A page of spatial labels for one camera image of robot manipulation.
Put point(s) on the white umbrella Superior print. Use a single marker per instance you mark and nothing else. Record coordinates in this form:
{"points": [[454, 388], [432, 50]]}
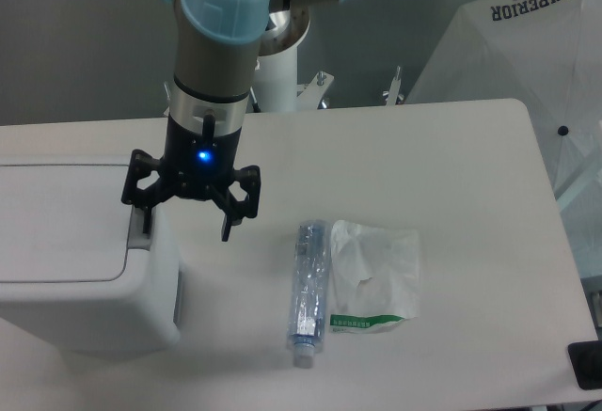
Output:
{"points": [[544, 53]]}

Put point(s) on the white trash can grey button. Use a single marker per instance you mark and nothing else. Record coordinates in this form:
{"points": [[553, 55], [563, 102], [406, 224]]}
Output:
{"points": [[80, 269]]}

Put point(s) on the black device at table edge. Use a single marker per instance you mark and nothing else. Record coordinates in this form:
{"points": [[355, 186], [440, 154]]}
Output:
{"points": [[585, 357]]}

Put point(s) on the clear plastic bag green strip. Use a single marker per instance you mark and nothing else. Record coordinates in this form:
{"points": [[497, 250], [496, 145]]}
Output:
{"points": [[376, 277]]}

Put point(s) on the crushed clear plastic bottle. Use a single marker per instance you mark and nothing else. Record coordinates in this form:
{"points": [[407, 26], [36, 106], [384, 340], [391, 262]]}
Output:
{"points": [[306, 326]]}

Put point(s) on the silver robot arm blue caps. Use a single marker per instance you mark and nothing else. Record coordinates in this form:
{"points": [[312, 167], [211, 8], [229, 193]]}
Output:
{"points": [[219, 43]]}

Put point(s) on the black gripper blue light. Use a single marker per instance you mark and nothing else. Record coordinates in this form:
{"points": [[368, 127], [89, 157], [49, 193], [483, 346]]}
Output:
{"points": [[197, 168]]}

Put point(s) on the silver table clamp bolt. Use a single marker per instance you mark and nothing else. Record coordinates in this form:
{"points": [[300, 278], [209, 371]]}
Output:
{"points": [[394, 95]]}

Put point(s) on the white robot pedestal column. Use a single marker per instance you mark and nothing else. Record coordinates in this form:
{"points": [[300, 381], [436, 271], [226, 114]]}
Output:
{"points": [[282, 72]]}

